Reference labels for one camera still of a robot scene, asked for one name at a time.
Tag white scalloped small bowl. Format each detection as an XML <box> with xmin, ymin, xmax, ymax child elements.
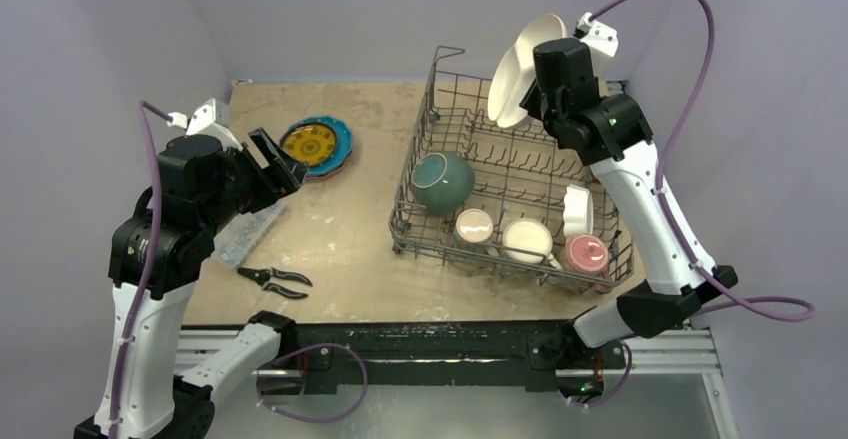
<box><xmin>562</xmin><ymin>184</ymin><xmax>594</xmax><ymax>237</ymax></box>

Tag clear plastic tray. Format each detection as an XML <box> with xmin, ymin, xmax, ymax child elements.
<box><xmin>211</xmin><ymin>200</ymin><xmax>287</xmax><ymax>269</ymax></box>

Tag pink ghost mug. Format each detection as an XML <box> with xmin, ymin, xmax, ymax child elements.
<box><xmin>557</xmin><ymin>234</ymin><xmax>610</xmax><ymax>280</ymax></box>

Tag white scalloped teal bowl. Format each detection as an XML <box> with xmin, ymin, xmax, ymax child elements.
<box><xmin>411</xmin><ymin>152</ymin><xmax>476</xmax><ymax>216</ymax></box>

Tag green floral mug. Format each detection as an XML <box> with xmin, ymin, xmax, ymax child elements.
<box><xmin>501</xmin><ymin>218</ymin><xmax>563</xmax><ymax>270</ymax></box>

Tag cream divided plate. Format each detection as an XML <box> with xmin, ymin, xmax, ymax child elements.
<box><xmin>486</xmin><ymin>14</ymin><xmax>567</xmax><ymax>129</ymax></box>

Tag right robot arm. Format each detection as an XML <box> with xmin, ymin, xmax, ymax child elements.
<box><xmin>526</xmin><ymin>38</ymin><xmax>738</xmax><ymax>366</ymax></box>

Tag yellow patterned plate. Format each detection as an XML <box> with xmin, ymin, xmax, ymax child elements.
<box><xmin>281</xmin><ymin>123</ymin><xmax>338</xmax><ymax>168</ymax></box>

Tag black pruning shears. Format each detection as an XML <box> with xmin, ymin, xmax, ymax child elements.
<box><xmin>236</xmin><ymin>267</ymin><xmax>313</xmax><ymax>300</ymax></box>

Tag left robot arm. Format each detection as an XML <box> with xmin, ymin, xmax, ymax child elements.
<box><xmin>74</xmin><ymin>129</ymin><xmax>307</xmax><ymax>438</ymax></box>

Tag grey wire dish rack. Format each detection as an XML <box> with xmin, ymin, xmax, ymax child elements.
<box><xmin>388</xmin><ymin>46</ymin><xmax>635</xmax><ymax>293</ymax></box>

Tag teal blue plate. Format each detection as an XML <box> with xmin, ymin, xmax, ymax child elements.
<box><xmin>279</xmin><ymin>116</ymin><xmax>354</xmax><ymax>180</ymax></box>

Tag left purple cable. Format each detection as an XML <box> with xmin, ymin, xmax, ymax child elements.
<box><xmin>107</xmin><ymin>99</ymin><xmax>174</xmax><ymax>439</ymax></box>

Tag cream dragon mug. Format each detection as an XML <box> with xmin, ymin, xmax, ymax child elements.
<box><xmin>453</xmin><ymin>208</ymin><xmax>498</xmax><ymax>257</ymax></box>

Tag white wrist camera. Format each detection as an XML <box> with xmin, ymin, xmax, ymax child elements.
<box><xmin>166</xmin><ymin>98</ymin><xmax>243</xmax><ymax>150</ymax></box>
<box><xmin>573</xmin><ymin>12</ymin><xmax>619</xmax><ymax>76</ymax></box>

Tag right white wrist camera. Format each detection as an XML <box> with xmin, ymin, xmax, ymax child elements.
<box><xmin>573</xmin><ymin>12</ymin><xmax>619</xmax><ymax>76</ymax></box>

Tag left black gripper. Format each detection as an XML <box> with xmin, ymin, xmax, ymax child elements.
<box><xmin>203</xmin><ymin>125</ymin><xmax>309</xmax><ymax>231</ymax></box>

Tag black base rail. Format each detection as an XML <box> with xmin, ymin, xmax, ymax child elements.
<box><xmin>175</xmin><ymin>316</ymin><xmax>723</xmax><ymax>398</ymax></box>

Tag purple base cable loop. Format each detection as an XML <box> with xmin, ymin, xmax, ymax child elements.
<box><xmin>255</xmin><ymin>341</ymin><xmax>370</xmax><ymax>425</ymax></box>

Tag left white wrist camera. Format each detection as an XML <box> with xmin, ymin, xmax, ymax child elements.
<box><xmin>166</xmin><ymin>98</ymin><xmax>243</xmax><ymax>150</ymax></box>

